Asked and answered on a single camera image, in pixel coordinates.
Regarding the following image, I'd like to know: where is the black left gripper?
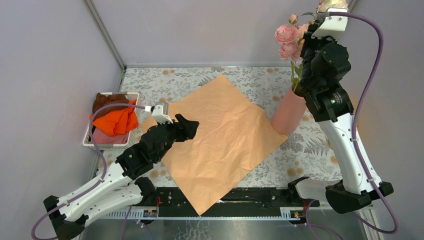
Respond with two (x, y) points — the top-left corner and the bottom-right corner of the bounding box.
(155, 114), (200, 163)

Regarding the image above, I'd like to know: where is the peach rose stem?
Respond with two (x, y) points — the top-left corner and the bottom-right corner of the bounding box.
(297, 21), (312, 47)

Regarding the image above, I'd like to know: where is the pink rose stem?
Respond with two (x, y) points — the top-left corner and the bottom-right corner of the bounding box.
(274, 14), (304, 95)

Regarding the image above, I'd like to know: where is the green peach wrapping paper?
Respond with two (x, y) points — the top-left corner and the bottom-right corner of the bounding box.
(147, 75), (288, 215)

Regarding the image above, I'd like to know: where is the white rose stem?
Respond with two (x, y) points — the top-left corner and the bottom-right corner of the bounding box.
(301, 0), (349, 17)

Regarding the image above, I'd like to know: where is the pink cylindrical vase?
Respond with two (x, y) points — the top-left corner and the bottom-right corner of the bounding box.
(271, 87), (307, 135)

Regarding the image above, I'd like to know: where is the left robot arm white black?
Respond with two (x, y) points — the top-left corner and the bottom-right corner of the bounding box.
(43, 114), (200, 240)

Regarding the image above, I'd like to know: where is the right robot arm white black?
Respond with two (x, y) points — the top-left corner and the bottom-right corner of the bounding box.
(286, 23), (394, 214)

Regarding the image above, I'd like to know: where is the orange cloth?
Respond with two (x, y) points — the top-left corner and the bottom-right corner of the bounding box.
(93, 106), (139, 137)

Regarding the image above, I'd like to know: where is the pink cloth in basket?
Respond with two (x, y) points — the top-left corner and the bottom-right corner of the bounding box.
(92, 128), (129, 145)

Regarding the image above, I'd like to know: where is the brown cloth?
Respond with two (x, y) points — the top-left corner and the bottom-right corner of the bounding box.
(92, 93), (129, 120)

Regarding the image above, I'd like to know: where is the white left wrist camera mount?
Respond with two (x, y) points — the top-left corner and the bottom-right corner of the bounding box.
(144, 102), (174, 125)

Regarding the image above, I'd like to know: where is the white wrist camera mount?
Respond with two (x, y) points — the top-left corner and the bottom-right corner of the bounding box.
(311, 8), (348, 41)
(144, 102), (174, 125)

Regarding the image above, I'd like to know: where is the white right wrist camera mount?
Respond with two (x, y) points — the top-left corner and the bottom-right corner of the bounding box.
(311, 8), (348, 41)

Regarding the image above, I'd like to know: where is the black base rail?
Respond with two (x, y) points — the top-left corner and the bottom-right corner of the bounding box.
(135, 187), (312, 218)

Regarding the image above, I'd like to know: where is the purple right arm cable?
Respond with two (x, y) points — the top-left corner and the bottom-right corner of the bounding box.
(304, 11), (400, 240)

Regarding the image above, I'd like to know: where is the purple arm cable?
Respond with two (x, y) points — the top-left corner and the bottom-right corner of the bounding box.
(304, 11), (400, 240)
(31, 103), (157, 240)

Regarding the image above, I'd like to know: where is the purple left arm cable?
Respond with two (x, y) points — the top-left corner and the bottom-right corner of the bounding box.
(31, 103), (157, 240)

